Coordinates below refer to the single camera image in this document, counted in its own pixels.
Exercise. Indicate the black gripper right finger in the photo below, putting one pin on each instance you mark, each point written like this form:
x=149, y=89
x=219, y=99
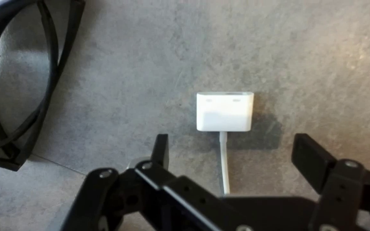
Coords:
x=323, y=171

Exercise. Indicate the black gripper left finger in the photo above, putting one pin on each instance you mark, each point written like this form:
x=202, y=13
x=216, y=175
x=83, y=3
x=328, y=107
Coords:
x=160, y=157

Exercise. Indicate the black sunglasses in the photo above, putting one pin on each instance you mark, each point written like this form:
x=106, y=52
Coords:
x=36, y=40

